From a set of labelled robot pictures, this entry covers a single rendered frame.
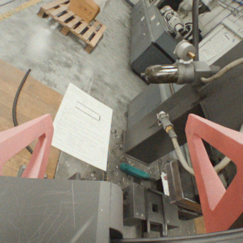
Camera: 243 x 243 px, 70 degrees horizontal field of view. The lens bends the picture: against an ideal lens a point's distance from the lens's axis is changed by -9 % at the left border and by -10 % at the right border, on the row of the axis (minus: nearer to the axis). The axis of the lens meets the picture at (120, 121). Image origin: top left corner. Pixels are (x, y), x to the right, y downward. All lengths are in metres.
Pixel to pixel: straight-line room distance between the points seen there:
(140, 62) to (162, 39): 0.58
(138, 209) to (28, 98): 0.46
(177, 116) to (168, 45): 2.95
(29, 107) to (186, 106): 0.47
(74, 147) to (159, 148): 0.30
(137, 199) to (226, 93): 0.37
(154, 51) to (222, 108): 3.05
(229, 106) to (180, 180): 0.22
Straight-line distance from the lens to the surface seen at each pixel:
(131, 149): 0.70
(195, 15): 0.65
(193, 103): 0.58
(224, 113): 0.51
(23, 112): 0.58
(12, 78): 0.66
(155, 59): 3.56
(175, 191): 0.45
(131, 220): 0.56
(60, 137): 0.58
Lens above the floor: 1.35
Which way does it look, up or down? 34 degrees down
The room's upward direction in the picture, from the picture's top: 50 degrees clockwise
